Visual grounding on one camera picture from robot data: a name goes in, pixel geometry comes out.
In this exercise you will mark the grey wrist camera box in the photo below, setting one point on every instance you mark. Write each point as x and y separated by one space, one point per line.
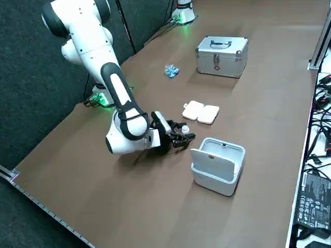
161 121

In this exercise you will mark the white bin with open lid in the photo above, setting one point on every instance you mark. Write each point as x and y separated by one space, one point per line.
214 178

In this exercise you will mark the white medicine bottle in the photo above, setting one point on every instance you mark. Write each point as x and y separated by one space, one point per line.
184 129

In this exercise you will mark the aluminium table edge rail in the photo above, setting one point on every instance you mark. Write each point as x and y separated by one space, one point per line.
33 198

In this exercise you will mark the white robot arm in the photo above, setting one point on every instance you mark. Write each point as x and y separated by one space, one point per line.
184 10
90 31

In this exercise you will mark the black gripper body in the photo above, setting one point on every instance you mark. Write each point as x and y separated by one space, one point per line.
165 143

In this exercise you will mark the aluminium frame post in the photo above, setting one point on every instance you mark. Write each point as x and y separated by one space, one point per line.
320 44

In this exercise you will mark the black labelled power brick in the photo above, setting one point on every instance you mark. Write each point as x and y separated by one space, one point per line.
313 199

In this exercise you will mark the aluminium first aid case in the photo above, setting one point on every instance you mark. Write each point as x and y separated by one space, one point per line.
219 64

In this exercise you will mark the white open pill box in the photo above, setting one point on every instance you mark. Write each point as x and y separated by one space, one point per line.
201 112

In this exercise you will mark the blue and white packet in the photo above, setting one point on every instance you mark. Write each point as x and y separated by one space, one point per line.
172 71

